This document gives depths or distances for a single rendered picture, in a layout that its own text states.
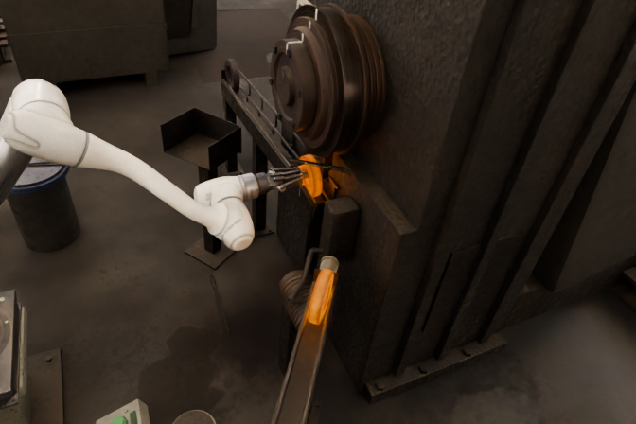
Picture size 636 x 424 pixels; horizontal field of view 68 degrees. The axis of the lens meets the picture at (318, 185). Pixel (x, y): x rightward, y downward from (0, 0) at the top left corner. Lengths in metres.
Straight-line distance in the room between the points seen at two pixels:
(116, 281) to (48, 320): 0.31
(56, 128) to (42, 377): 1.12
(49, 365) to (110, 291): 0.40
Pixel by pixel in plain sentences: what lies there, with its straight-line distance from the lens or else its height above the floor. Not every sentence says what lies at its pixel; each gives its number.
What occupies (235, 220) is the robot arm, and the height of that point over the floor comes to 0.79.
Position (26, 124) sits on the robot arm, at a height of 1.12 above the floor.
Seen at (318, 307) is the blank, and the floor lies 0.74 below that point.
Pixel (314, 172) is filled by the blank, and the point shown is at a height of 0.80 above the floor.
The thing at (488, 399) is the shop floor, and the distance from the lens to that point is 2.18.
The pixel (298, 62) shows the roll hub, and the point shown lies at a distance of 1.37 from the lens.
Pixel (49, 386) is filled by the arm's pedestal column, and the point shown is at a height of 0.02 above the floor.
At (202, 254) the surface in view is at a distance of 2.45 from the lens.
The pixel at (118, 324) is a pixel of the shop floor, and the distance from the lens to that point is 2.26.
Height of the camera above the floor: 1.77
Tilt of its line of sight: 38 degrees down
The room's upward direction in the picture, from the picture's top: 6 degrees clockwise
